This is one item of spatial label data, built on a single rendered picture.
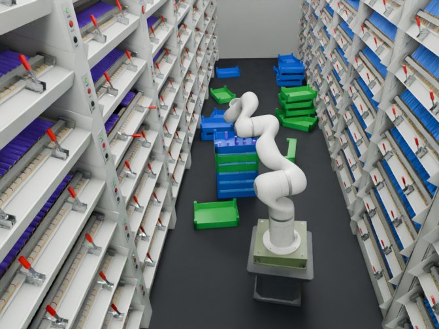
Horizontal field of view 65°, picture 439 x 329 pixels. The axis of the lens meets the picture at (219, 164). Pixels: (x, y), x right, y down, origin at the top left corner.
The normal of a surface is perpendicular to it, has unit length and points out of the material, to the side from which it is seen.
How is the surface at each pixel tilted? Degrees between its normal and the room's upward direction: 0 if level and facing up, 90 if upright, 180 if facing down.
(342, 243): 0
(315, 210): 0
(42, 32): 90
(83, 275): 20
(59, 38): 90
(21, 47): 90
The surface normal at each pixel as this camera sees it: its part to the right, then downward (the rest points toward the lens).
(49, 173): 0.31, -0.76
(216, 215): -0.04, -0.82
